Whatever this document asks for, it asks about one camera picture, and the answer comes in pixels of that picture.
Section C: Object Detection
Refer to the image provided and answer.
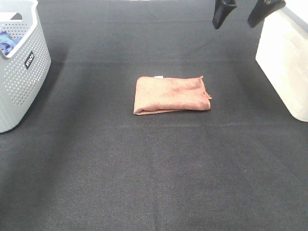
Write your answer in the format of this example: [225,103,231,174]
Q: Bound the brown microfibre towel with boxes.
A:
[133,76,211,115]

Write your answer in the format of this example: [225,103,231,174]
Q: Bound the grey perforated laundry basket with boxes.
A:
[0,0,51,133]

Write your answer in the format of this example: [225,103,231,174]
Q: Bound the white plastic bin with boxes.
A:
[256,0,308,122]

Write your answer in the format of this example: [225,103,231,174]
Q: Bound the blue cloth in basket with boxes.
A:
[0,31,21,55]

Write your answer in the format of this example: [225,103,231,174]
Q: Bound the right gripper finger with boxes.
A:
[247,0,286,28]
[212,0,237,29]

